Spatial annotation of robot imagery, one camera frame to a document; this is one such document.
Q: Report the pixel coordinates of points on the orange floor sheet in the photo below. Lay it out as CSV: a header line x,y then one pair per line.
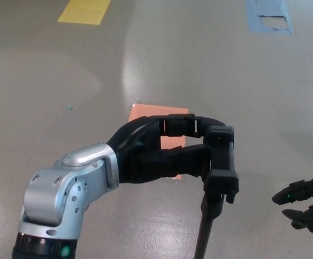
x,y
151,110

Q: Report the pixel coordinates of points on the yellow floor sheet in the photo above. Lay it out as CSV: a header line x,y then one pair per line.
x,y
83,12

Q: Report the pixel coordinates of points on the torn blue floor sheet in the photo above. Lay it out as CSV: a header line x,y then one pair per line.
x,y
253,19

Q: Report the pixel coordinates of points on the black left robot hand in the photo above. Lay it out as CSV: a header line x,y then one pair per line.
x,y
140,162

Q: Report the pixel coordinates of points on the black phone stand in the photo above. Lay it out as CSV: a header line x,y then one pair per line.
x,y
222,159

